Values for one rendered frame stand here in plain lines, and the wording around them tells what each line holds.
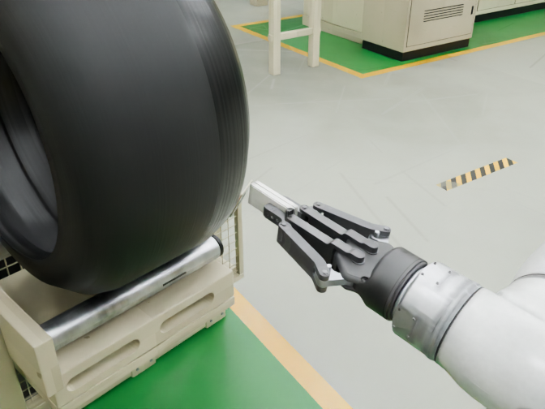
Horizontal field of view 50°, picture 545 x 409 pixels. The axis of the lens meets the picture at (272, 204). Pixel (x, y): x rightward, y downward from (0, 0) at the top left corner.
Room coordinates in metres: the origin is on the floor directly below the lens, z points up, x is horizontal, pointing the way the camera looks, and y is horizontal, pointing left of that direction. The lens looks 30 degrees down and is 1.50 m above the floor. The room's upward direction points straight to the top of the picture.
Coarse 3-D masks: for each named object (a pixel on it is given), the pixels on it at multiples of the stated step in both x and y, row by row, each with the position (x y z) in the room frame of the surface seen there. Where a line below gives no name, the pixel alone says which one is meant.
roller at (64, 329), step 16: (208, 240) 0.86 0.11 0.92; (192, 256) 0.81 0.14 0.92; (208, 256) 0.83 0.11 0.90; (160, 272) 0.77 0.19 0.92; (176, 272) 0.78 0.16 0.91; (192, 272) 0.81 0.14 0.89; (128, 288) 0.72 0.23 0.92; (144, 288) 0.74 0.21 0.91; (160, 288) 0.75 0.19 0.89; (80, 304) 0.68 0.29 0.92; (96, 304) 0.68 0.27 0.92; (112, 304) 0.69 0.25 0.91; (128, 304) 0.71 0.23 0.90; (64, 320) 0.65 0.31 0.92; (80, 320) 0.66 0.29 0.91; (96, 320) 0.67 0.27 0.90; (64, 336) 0.63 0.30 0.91; (80, 336) 0.65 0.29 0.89
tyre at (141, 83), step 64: (0, 0) 0.67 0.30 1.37; (64, 0) 0.67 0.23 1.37; (128, 0) 0.71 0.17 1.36; (192, 0) 0.77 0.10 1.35; (0, 64) 1.04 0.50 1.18; (64, 64) 0.63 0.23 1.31; (128, 64) 0.65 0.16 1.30; (192, 64) 0.71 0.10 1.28; (0, 128) 1.00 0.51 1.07; (64, 128) 0.60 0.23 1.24; (128, 128) 0.62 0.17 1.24; (192, 128) 0.68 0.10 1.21; (0, 192) 0.92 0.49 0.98; (64, 192) 0.61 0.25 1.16; (128, 192) 0.60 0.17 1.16; (192, 192) 0.67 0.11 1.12; (64, 256) 0.64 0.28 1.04; (128, 256) 0.62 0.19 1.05
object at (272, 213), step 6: (270, 204) 0.61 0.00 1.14; (264, 210) 0.60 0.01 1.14; (270, 210) 0.59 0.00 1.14; (276, 210) 0.59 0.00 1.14; (264, 216) 0.60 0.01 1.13; (270, 216) 0.59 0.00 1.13; (276, 216) 0.59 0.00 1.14; (282, 216) 0.58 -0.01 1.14; (276, 222) 0.59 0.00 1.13; (288, 222) 0.57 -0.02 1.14
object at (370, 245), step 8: (304, 208) 0.60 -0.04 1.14; (312, 216) 0.58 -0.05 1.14; (320, 216) 0.58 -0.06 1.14; (312, 224) 0.58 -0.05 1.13; (320, 224) 0.57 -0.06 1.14; (328, 224) 0.57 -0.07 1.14; (336, 224) 0.57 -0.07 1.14; (328, 232) 0.56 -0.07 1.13; (336, 232) 0.56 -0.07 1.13; (344, 232) 0.56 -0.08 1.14; (352, 232) 0.55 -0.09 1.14; (344, 240) 0.55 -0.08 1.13; (352, 240) 0.54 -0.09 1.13; (360, 240) 0.54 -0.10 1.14; (368, 240) 0.54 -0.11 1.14; (368, 248) 0.53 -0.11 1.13; (376, 248) 0.52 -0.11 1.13
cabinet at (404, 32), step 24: (384, 0) 5.22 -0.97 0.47; (408, 0) 5.00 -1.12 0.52; (432, 0) 5.14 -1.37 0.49; (456, 0) 5.31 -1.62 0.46; (384, 24) 5.20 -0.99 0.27; (408, 24) 5.00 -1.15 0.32; (432, 24) 5.17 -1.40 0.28; (456, 24) 5.34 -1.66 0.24; (384, 48) 5.19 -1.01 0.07; (408, 48) 5.02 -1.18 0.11; (432, 48) 5.22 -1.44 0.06; (456, 48) 5.40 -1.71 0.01
